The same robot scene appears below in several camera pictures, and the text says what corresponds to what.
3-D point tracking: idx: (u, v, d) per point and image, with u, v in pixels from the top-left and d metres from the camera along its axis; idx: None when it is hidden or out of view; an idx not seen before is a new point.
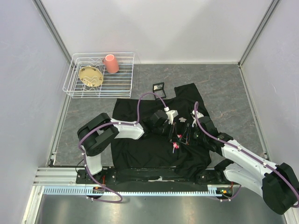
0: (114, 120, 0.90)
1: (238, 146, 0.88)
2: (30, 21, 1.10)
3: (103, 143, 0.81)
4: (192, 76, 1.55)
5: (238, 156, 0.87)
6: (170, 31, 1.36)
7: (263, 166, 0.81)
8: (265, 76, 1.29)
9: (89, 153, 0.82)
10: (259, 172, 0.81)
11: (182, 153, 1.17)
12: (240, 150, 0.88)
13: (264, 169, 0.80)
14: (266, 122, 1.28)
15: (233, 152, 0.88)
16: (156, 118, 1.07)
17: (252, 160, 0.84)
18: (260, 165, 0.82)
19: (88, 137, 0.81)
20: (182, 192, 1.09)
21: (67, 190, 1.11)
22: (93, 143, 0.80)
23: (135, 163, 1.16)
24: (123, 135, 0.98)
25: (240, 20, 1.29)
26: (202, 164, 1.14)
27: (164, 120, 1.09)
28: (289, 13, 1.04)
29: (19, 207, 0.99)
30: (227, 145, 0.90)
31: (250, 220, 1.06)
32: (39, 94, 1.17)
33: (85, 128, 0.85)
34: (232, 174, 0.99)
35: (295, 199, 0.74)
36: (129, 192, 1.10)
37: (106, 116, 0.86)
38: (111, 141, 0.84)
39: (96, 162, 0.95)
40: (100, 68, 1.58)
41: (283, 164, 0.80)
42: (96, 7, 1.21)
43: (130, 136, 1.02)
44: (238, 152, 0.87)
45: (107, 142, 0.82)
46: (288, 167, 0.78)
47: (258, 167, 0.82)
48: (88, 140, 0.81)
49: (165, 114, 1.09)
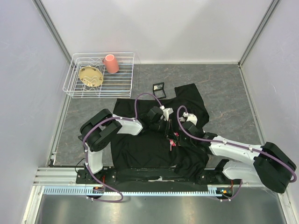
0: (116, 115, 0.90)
1: (223, 141, 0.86)
2: (30, 21, 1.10)
3: (107, 138, 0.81)
4: (192, 76, 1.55)
5: (225, 149, 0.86)
6: (171, 31, 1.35)
7: (250, 151, 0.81)
8: (265, 76, 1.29)
9: (94, 148, 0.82)
10: (249, 158, 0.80)
11: (180, 152, 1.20)
12: (225, 142, 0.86)
13: (252, 154, 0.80)
14: (267, 122, 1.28)
15: (221, 147, 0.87)
16: (152, 114, 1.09)
17: (239, 148, 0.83)
18: (247, 151, 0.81)
19: (93, 133, 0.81)
20: (183, 192, 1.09)
21: (67, 190, 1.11)
22: (97, 139, 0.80)
23: (135, 163, 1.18)
24: (122, 131, 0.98)
25: (240, 20, 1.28)
26: (200, 163, 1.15)
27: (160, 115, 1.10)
28: (289, 13, 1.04)
29: (19, 207, 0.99)
30: (213, 142, 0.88)
31: (250, 220, 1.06)
32: (39, 94, 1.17)
33: (88, 125, 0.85)
34: (231, 171, 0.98)
35: (288, 172, 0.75)
36: (129, 192, 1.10)
37: (108, 113, 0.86)
38: (115, 135, 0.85)
39: (97, 159, 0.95)
40: (100, 68, 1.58)
41: (267, 143, 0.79)
42: (96, 7, 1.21)
43: (128, 131, 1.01)
44: (224, 146, 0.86)
45: (111, 136, 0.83)
46: (273, 145, 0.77)
47: (246, 154, 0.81)
48: (92, 136, 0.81)
49: (160, 110, 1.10)
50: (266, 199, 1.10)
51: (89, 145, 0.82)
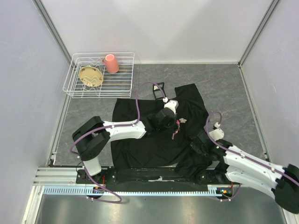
0: (107, 124, 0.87)
1: (240, 153, 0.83)
2: (30, 21, 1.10)
3: (95, 149, 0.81)
4: (192, 76, 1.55)
5: (242, 162, 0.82)
6: (171, 31, 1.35)
7: (272, 171, 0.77)
8: (265, 76, 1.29)
9: (82, 157, 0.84)
10: (269, 178, 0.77)
11: (183, 152, 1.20)
12: (244, 156, 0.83)
13: (273, 174, 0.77)
14: (266, 122, 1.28)
15: (237, 159, 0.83)
16: (162, 116, 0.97)
17: (260, 166, 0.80)
18: (269, 171, 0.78)
19: (82, 141, 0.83)
20: (182, 192, 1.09)
21: (67, 190, 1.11)
22: (85, 149, 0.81)
23: (135, 163, 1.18)
24: (122, 136, 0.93)
25: (240, 20, 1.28)
26: (202, 165, 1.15)
27: (169, 119, 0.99)
28: (289, 13, 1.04)
29: (19, 207, 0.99)
30: (230, 153, 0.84)
31: (250, 220, 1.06)
32: (39, 94, 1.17)
33: (80, 130, 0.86)
34: (234, 176, 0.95)
35: None
36: (129, 192, 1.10)
37: (99, 121, 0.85)
38: (104, 144, 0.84)
39: (93, 164, 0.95)
40: (100, 68, 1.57)
41: (289, 164, 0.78)
42: (96, 7, 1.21)
43: (130, 136, 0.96)
44: (241, 160, 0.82)
45: (100, 147, 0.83)
46: (295, 168, 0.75)
47: (266, 173, 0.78)
48: (81, 145, 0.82)
49: (171, 113, 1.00)
50: (266, 199, 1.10)
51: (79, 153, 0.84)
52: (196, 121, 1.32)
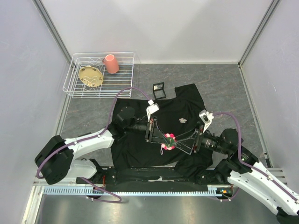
0: (69, 141, 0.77)
1: (268, 176, 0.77)
2: (30, 21, 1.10)
3: (61, 169, 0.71)
4: (191, 76, 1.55)
5: (266, 184, 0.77)
6: (170, 31, 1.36)
7: (295, 202, 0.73)
8: (265, 76, 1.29)
9: (48, 181, 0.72)
10: (291, 208, 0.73)
11: (184, 152, 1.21)
12: (271, 179, 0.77)
13: (296, 205, 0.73)
14: (266, 122, 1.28)
15: (262, 180, 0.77)
16: (120, 120, 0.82)
17: (285, 193, 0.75)
18: (292, 200, 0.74)
19: (47, 164, 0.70)
20: (182, 192, 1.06)
21: (67, 190, 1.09)
22: (50, 171, 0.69)
23: (135, 163, 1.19)
24: (90, 150, 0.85)
25: (240, 20, 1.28)
26: (202, 165, 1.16)
27: (130, 120, 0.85)
28: (289, 13, 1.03)
29: (19, 207, 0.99)
30: (254, 171, 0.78)
31: (250, 220, 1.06)
32: (39, 94, 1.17)
33: (41, 155, 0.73)
34: (237, 184, 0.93)
35: None
36: (129, 192, 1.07)
37: (60, 139, 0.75)
38: (70, 164, 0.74)
39: (80, 171, 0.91)
40: (100, 68, 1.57)
41: None
42: (96, 7, 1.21)
43: (99, 148, 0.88)
44: (266, 181, 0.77)
45: (67, 166, 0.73)
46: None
47: (289, 202, 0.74)
48: (46, 168, 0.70)
49: (131, 112, 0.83)
50: None
51: (44, 177, 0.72)
52: (196, 121, 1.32)
